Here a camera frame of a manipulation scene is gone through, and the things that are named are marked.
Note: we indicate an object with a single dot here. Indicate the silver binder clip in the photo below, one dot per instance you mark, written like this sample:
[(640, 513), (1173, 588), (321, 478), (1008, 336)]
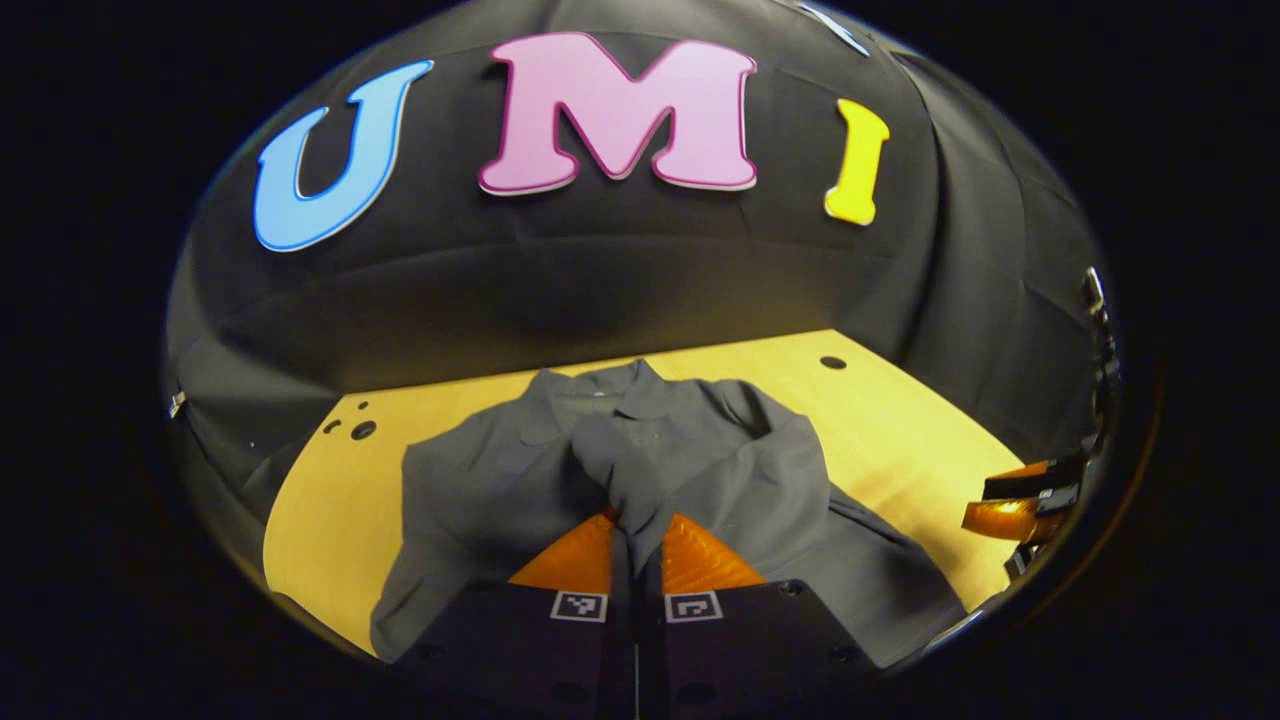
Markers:
[(177, 403)]

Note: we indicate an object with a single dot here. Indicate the black backdrop cloth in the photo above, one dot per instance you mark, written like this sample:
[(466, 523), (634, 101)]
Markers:
[(600, 270)]

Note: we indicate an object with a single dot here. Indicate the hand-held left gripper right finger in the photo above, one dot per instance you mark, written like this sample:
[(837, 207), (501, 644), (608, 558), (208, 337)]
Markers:
[(650, 650)]

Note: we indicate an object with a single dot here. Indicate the grey collared shirt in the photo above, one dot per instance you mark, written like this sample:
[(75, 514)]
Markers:
[(480, 500)]

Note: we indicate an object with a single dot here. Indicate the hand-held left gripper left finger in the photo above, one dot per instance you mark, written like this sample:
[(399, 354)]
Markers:
[(622, 650)]

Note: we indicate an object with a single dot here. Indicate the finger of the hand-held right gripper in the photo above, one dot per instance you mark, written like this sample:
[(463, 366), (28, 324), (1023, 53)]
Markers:
[(1005, 518), (1040, 482)]

